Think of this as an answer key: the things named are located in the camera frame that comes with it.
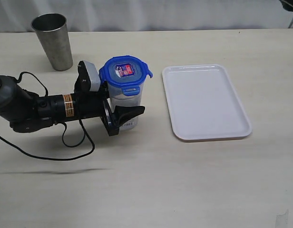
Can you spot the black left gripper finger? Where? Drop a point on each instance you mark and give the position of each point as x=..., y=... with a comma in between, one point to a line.
x=124, y=114

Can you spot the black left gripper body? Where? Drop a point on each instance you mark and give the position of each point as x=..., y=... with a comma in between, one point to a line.
x=93, y=104

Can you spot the tall clear plastic container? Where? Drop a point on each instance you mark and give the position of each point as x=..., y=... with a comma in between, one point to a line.
x=127, y=96

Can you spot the blue plastic container lid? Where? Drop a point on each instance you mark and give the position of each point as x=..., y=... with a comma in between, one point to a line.
x=125, y=75

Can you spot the stainless steel tumbler cup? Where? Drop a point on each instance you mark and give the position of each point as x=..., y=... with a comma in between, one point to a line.
x=52, y=32

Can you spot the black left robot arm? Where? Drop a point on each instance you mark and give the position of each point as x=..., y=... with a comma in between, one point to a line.
x=28, y=112

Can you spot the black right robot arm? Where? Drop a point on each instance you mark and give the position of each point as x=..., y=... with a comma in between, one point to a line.
x=287, y=5

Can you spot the white rectangular plastic tray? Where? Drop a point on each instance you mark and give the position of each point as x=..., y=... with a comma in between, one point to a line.
x=203, y=104

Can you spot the white backdrop curtain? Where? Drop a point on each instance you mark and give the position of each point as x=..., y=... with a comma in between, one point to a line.
x=146, y=15

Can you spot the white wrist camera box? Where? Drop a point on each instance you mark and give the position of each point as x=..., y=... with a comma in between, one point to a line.
x=93, y=76

